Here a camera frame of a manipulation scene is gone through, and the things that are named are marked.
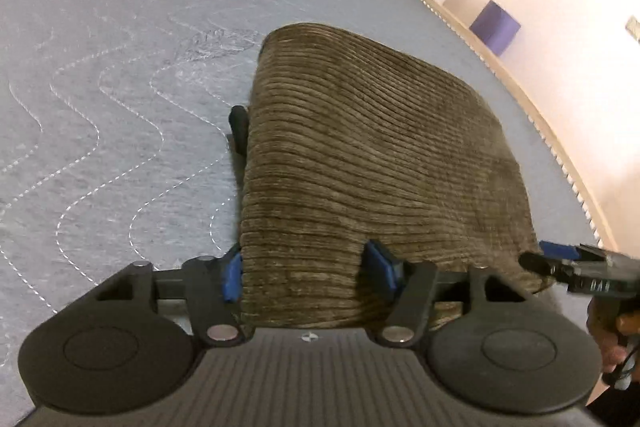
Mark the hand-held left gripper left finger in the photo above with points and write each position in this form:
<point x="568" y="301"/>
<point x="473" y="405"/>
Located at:
<point x="231" y="277"/>

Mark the person's right hand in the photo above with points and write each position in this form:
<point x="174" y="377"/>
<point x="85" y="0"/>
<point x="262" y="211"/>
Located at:
<point x="605" y="337"/>

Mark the wall switch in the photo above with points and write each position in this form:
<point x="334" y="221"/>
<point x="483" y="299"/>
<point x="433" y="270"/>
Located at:
<point x="635" y="28"/>

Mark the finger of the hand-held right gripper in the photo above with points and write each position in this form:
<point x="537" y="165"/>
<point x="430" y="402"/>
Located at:
<point x="555" y="248"/>
<point x="542" y="263"/>

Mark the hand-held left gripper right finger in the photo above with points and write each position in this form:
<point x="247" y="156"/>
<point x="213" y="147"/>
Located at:
<point x="380" y="269"/>

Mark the grey quilted mattress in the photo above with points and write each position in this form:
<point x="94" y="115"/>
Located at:
<point x="100" y="57"/>

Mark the purple yoga mat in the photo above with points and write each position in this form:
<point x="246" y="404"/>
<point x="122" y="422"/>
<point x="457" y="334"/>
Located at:
<point x="495" y="27"/>

